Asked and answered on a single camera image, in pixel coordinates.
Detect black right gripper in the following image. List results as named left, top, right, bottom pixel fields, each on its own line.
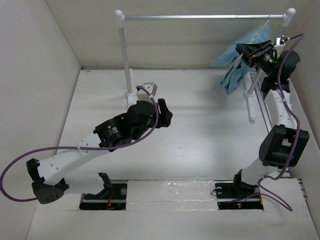
left=236, top=39, right=277, bottom=77

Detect light blue trousers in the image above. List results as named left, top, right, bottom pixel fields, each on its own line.
left=210, top=23, right=271, bottom=95

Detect cream plastic clothes hanger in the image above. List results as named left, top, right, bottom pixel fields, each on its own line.
left=233, top=12, right=272, bottom=68

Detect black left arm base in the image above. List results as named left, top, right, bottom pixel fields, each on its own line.
left=79, top=181, right=128, bottom=211

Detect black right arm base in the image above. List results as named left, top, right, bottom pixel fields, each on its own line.
left=211, top=180, right=264, bottom=210

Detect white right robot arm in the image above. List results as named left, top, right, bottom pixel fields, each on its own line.
left=230, top=40, right=310, bottom=197

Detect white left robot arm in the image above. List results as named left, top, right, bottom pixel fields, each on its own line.
left=26, top=98, right=173, bottom=205

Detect white metal clothes rack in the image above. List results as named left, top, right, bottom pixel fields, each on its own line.
left=114, top=8, right=296, bottom=123

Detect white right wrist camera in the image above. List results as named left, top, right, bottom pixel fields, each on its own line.
left=273, top=35, right=291, bottom=48

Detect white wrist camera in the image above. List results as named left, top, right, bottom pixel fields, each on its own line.
left=273, top=35, right=291, bottom=48
left=136, top=82, right=158, bottom=103

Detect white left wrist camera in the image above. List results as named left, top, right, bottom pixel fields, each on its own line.
left=136, top=82, right=158, bottom=103

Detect aluminium side rail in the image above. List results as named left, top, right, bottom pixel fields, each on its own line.
left=251, top=69, right=272, bottom=133

